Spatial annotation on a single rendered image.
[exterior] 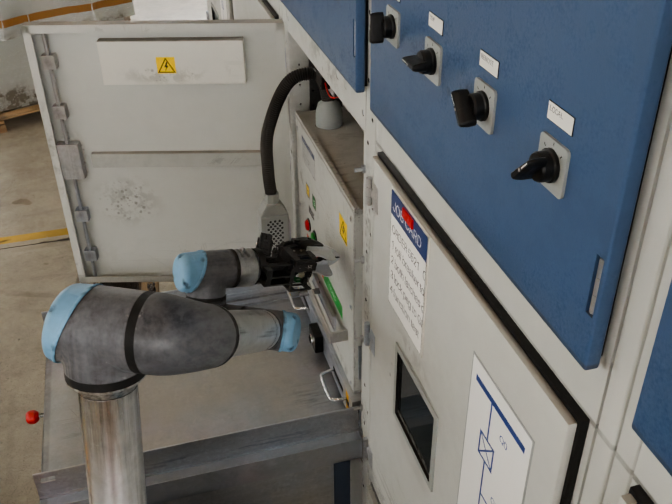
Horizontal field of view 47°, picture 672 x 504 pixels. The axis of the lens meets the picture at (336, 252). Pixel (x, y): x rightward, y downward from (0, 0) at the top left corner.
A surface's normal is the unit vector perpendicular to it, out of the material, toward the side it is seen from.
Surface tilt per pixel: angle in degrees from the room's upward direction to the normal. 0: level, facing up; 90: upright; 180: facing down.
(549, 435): 90
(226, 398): 0
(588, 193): 90
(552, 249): 90
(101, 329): 53
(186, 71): 90
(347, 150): 0
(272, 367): 0
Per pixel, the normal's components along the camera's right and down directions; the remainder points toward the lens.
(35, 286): -0.01, -0.84
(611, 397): -0.96, 0.16
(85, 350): -0.22, 0.35
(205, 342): 0.73, 0.10
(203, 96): 0.00, 0.55
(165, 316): 0.29, -0.50
